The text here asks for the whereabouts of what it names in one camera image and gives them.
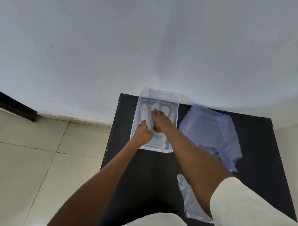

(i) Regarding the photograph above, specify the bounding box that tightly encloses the person's left hand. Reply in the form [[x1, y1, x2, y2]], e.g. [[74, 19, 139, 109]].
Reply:
[[131, 120, 154, 146]]

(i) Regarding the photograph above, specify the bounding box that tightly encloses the person's right hand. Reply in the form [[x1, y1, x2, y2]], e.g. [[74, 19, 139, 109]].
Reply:
[[151, 109, 178, 134]]

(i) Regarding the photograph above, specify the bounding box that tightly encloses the clear plastic container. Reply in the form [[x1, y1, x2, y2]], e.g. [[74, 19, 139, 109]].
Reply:
[[129, 88, 180, 154]]

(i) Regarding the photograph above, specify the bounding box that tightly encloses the translucent white glove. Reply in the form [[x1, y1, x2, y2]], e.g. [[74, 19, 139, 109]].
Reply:
[[139, 102, 174, 150], [176, 174, 214, 224]]

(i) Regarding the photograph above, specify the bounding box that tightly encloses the blue translucent plastic bag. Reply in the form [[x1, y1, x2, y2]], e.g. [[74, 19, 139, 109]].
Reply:
[[178, 104, 243, 173]]

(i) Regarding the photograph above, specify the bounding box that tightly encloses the person's left forearm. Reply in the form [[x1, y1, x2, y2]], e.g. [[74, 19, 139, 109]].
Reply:
[[46, 139, 145, 226]]

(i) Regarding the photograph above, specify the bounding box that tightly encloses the person's right forearm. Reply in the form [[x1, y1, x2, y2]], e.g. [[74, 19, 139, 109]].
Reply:
[[165, 127, 235, 218]]

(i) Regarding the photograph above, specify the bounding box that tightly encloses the white shirt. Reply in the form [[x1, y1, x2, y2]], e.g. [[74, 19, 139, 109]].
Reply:
[[122, 177, 298, 226]]

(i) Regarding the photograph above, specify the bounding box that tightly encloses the dark wooden furniture base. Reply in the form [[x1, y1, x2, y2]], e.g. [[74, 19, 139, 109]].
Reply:
[[0, 91, 38, 123]]

